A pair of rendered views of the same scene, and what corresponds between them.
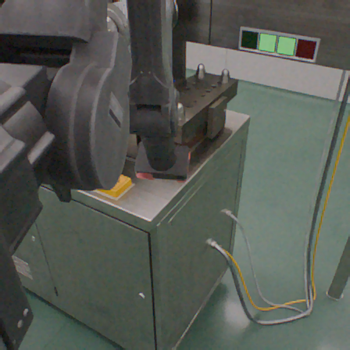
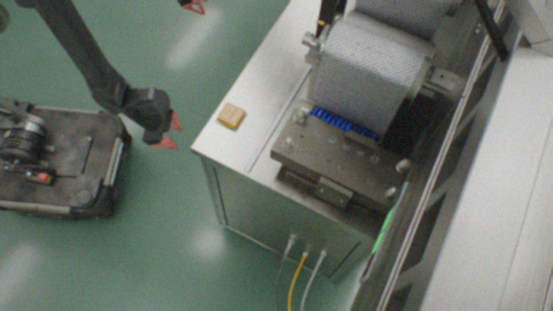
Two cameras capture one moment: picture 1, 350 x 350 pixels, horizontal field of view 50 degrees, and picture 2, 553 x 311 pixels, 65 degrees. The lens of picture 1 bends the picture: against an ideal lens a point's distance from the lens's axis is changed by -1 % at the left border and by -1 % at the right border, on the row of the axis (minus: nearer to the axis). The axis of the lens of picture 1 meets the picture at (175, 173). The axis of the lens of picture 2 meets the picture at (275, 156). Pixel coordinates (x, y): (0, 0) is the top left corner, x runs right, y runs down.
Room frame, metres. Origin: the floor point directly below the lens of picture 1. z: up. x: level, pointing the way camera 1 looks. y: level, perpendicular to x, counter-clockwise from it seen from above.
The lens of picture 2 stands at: (0.89, -0.57, 2.16)
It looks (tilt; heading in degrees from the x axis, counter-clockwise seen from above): 65 degrees down; 83
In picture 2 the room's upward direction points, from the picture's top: 5 degrees clockwise
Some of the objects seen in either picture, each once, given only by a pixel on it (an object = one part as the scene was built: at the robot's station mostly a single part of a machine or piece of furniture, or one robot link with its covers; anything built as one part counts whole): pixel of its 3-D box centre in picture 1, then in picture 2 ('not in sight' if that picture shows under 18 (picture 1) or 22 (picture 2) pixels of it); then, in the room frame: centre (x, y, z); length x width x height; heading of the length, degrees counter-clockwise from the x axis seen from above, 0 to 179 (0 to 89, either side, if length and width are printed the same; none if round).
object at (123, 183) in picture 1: (113, 184); (231, 115); (0.83, 0.17, 0.91); 0.07 x 0.07 x 0.02; 59
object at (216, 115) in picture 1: (217, 117); (333, 193); (1.12, -0.14, 0.97); 0.10 x 0.03 x 0.11; 149
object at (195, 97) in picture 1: (191, 102); (342, 161); (1.16, -0.05, 1.00); 0.40 x 0.16 x 0.06; 149
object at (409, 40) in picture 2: not in sight; (384, 47); (1.28, 0.23, 1.18); 0.26 x 0.12 x 0.12; 149
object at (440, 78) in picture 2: not in sight; (442, 79); (1.37, 0.03, 1.28); 0.06 x 0.05 x 0.02; 149
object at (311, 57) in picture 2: not in sight; (314, 70); (1.10, 0.24, 1.05); 0.06 x 0.05 x 0.31; 149
